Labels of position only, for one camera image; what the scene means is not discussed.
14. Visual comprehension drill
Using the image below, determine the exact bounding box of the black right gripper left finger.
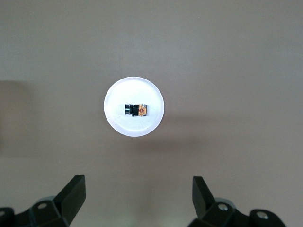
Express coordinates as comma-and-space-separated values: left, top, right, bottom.
0, 174, 86, 227

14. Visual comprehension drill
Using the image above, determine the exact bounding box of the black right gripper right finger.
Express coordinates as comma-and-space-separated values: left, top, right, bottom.
189, 176, 287, 227

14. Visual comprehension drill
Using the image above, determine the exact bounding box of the orange and black switch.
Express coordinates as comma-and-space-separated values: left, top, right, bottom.
124, 103, 149, 117

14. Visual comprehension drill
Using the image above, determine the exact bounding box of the pink round plate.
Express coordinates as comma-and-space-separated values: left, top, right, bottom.
103, 76, 165, 137

